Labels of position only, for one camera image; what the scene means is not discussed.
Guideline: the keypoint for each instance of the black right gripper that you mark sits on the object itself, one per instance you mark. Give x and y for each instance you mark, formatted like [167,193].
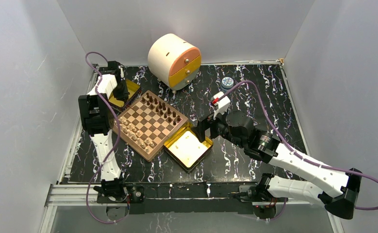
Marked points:
[204,125]

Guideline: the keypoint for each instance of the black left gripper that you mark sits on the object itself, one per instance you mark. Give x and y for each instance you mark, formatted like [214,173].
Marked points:
[123,96]

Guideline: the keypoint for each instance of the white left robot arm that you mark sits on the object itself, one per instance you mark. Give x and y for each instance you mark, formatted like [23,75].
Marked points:
[98,120]

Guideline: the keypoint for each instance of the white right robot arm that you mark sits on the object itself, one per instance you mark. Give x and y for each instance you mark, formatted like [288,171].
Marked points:
[336,191]

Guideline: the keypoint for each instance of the gold tin with white pieces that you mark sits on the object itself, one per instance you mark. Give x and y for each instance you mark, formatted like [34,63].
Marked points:
[134,93]

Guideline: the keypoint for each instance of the wooden chess board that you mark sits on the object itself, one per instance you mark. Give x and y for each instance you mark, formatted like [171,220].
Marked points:
[156,135]

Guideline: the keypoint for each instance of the dark chess pieces row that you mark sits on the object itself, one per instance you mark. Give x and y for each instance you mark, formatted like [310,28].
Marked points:
[151,111]

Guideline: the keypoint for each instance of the empty gold tin lid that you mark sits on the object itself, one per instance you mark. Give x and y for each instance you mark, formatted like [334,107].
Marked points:
[185,148]

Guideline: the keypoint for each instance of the small blue white jar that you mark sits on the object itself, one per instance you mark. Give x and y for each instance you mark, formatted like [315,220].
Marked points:
[227,83]

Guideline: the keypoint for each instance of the round pastel drawer cabinet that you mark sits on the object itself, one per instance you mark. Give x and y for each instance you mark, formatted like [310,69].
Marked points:
[174,61]

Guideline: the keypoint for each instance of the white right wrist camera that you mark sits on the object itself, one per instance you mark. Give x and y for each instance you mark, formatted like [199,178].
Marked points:
[220,104]

